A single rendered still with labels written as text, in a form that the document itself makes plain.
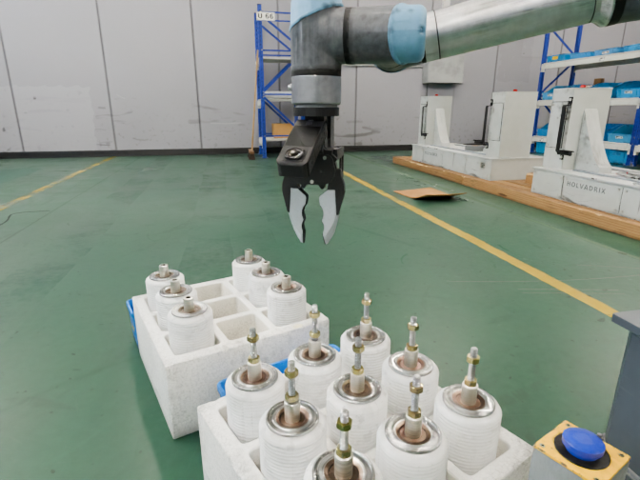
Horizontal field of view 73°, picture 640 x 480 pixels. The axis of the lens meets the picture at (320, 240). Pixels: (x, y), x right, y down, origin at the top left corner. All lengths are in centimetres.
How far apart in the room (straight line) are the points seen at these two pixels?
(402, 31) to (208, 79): 629
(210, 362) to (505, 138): 340
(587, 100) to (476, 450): 298
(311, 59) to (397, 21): 12
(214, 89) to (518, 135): 440
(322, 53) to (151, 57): 634
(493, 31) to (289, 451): 68
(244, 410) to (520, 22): 72
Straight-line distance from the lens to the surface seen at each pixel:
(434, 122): 522
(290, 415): 65
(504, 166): 403
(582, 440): 58
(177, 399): 100
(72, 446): 112
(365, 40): 65
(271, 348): 102
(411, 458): 62
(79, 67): 713
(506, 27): 78
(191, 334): 97
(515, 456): 77
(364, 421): 70
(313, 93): 65
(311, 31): 66
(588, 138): 342
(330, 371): 77
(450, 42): 77
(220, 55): 690
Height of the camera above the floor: 67
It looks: 17 degrees down
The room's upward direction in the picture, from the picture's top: straight up
